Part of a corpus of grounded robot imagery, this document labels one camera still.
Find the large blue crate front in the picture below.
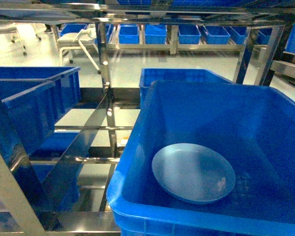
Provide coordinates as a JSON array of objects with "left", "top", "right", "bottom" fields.
[{"left": 107, "top": 81, "right": 295, "bottom": 236}]

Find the stainless steel shelf rack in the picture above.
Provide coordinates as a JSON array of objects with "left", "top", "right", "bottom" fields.
[{"left": 0, "top": 0, "right": 295, "bottom": 236}]

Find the white rolling chair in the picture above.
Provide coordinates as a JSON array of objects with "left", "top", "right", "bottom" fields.
[{"left": 57, "top": 27, "right": 101, "bottom": 74}]

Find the blue crate behind front crate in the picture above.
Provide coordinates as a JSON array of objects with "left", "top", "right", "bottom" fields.
[{"left": 139, "top": 68, "right": 234, "bottom": 108}]

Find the long blue bin upper shelf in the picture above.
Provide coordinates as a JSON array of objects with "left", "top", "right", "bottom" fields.
[{"left": 0, "top": 85, "right": 55, "bottom": 155}]

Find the light blue round plate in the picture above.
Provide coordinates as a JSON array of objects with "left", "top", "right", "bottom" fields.
[{"left": 151, "top": 143, "right": 236, "bottom": 205}]

